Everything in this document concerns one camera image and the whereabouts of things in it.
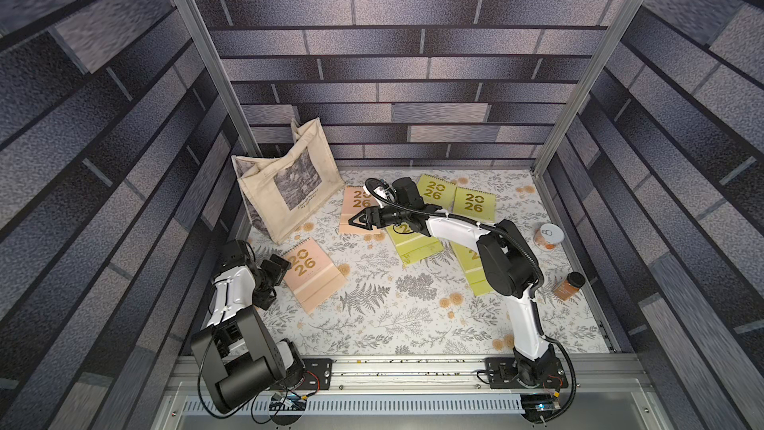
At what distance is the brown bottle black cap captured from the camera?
0.81 metres

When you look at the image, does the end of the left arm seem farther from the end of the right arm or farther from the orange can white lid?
the orange can white lid

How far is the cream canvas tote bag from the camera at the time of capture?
2.79 feet

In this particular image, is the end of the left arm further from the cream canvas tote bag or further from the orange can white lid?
the orange can white lid
